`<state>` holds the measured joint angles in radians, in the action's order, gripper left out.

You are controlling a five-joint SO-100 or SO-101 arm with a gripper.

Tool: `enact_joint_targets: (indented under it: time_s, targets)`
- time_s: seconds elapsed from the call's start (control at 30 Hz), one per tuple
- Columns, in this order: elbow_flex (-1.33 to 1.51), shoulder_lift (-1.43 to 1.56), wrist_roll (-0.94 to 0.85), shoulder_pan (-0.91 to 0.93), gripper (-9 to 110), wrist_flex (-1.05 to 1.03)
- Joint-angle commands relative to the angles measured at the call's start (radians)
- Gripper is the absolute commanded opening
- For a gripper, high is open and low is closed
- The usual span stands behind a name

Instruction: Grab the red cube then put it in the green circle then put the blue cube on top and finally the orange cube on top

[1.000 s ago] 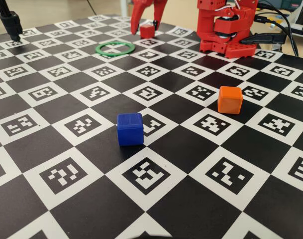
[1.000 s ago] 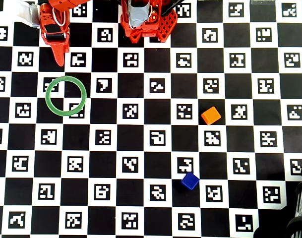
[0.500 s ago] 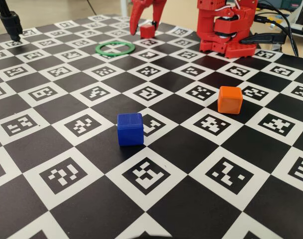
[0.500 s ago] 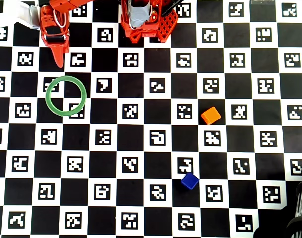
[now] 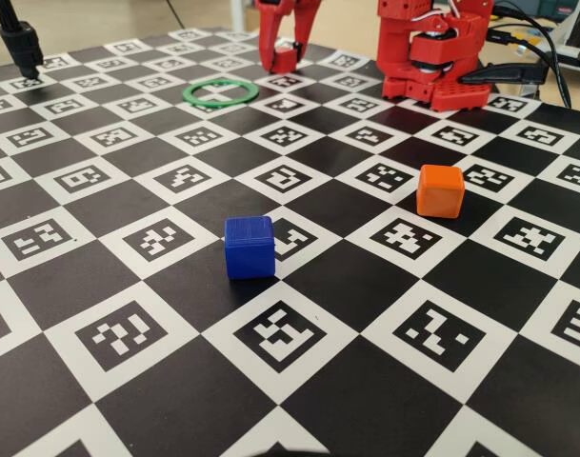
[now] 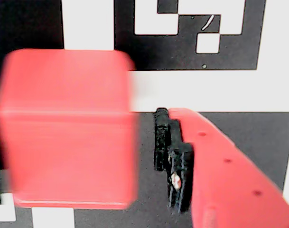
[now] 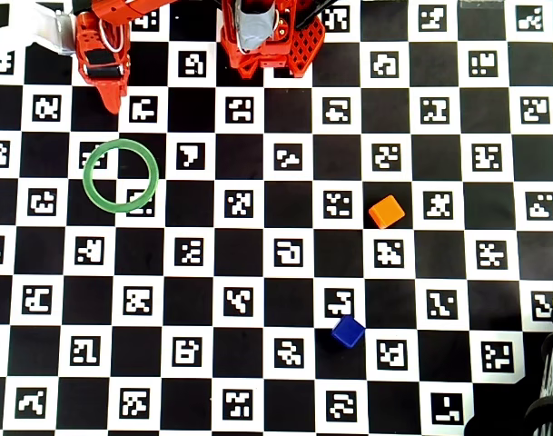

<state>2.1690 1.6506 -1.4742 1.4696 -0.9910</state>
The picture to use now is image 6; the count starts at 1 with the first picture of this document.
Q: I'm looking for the red cube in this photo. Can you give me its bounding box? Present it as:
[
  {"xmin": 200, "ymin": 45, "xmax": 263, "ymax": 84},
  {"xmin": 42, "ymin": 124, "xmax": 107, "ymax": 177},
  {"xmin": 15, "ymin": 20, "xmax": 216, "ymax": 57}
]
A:
[{"xmin": 0, "ymin": 48, "xmax": 141, "ymax": 211}]

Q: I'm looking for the black white marker checkerboard mat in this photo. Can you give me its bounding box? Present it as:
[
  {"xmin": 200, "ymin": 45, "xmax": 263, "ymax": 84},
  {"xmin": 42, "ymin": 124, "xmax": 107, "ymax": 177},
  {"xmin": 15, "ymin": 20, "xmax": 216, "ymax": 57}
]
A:
[{"xmin": 0, "ymin": 0, "xmax": 289, "ymax": 228}]

